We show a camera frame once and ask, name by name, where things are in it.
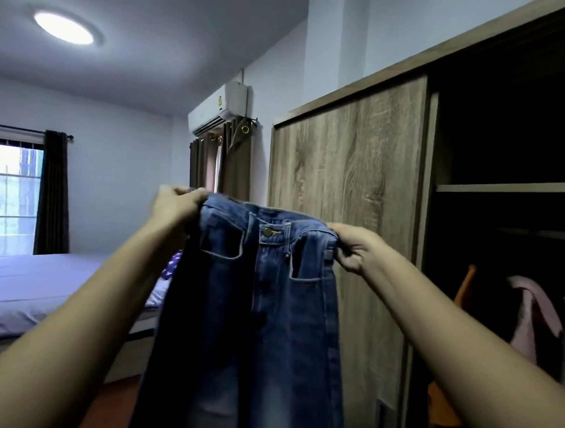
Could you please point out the person's left hand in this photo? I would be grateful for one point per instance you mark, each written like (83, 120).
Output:
(175, 207)

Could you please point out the person's right hand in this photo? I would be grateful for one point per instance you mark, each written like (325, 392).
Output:
(363, 252)

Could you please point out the wooden wardrobe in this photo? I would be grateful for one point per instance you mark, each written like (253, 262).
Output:
(352, 168)

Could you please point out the orange t-shirt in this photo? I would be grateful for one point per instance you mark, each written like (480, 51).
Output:
(464, 284)

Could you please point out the blue denim jeans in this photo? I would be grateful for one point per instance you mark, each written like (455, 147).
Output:
(256, 339)

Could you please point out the pink shirt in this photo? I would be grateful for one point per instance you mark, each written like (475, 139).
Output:
(526, 322)

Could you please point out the person's left forearm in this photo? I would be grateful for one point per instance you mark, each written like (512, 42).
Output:
(64, 341)

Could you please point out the person's right forearm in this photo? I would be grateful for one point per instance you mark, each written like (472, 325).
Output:
(482, 376)

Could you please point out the grey brown curtain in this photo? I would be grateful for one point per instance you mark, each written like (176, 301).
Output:
(198, 163)
(235, 161)

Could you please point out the blue star print pillow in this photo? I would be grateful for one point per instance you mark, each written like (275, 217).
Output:
(172, 267)

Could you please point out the white air conditioner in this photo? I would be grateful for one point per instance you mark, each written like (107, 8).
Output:
(217, 109)

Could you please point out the dark curtain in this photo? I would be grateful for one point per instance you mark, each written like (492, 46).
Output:
(54, 193)

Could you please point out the large window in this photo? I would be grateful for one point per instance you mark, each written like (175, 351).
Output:
(6, 199)

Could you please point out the black curtain rod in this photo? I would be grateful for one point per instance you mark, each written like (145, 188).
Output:
(25, 130)

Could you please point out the bed with white sheet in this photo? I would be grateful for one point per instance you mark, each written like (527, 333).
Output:
(20, 291)

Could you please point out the round ceiling light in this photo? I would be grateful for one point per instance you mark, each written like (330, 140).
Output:
(63, 27)

